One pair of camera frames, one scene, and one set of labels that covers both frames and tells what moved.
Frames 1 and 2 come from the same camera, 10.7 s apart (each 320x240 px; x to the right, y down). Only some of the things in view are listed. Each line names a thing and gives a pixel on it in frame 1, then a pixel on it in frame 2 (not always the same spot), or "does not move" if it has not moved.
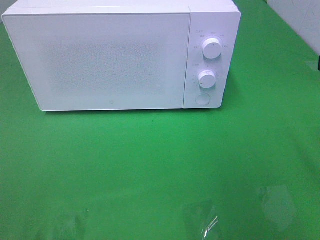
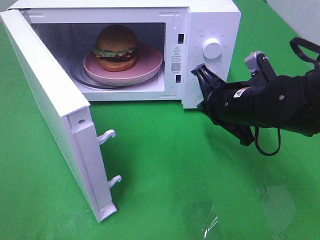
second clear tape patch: (278, 202) does not move
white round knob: (212, 48) does not move
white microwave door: (96, 61) to (64, 111)
